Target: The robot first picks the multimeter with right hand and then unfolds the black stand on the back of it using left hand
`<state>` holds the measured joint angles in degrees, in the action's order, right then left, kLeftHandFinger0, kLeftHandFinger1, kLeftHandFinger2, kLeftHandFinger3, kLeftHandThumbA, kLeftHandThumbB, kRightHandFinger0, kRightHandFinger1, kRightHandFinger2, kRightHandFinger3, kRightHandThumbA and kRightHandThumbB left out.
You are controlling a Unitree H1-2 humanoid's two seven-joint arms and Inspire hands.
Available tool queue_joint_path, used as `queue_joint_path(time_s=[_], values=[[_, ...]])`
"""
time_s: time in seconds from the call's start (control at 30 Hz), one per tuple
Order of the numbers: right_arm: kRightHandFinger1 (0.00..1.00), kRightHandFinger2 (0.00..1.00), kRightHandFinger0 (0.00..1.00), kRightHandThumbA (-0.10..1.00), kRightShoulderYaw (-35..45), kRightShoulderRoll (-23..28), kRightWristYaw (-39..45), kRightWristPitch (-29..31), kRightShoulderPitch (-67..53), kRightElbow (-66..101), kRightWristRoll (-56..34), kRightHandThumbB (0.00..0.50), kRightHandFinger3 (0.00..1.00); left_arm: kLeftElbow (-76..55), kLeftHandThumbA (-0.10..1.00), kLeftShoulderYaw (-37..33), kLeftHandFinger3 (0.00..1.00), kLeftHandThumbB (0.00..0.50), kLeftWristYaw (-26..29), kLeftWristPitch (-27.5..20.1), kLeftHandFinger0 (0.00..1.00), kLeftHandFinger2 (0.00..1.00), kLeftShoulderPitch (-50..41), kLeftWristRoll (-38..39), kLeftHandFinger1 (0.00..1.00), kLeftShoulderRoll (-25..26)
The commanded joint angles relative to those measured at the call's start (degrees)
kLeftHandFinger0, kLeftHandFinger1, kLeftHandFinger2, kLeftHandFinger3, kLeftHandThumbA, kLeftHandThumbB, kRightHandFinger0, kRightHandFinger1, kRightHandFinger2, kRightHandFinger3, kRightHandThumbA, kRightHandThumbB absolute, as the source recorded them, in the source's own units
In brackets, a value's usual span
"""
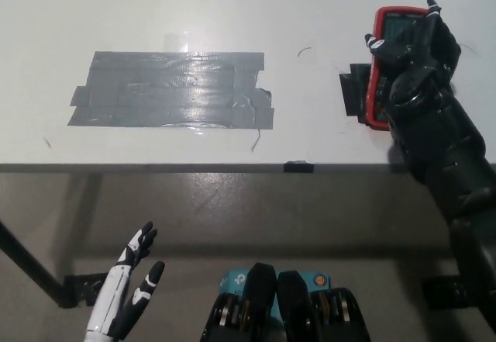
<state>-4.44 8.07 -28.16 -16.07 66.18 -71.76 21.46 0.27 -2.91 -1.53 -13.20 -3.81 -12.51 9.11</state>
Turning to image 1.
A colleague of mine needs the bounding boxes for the black tape patch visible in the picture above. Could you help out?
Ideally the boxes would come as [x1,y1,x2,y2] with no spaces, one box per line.
[338,64,373,124]

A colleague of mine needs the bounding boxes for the black metal table leg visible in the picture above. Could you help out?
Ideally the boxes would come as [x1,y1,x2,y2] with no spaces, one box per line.
[0,219,67,309]

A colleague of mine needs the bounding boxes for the grey duct tape patch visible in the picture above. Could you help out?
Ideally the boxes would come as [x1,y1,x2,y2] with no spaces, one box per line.
[67,50,275,130]

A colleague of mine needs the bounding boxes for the red digital multimeter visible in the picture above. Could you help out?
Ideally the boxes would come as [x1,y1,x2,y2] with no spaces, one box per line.
[366,6,433,130]

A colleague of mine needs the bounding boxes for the white and black left hand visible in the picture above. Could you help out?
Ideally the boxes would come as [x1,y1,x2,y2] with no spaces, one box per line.
[84,220,166,342]

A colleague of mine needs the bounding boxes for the black right hand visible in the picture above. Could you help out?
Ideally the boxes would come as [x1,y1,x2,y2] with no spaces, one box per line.
[363,0,463,126]

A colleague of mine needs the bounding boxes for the small black tape piece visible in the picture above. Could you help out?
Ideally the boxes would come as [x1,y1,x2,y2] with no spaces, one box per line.
[283,160,315,174]

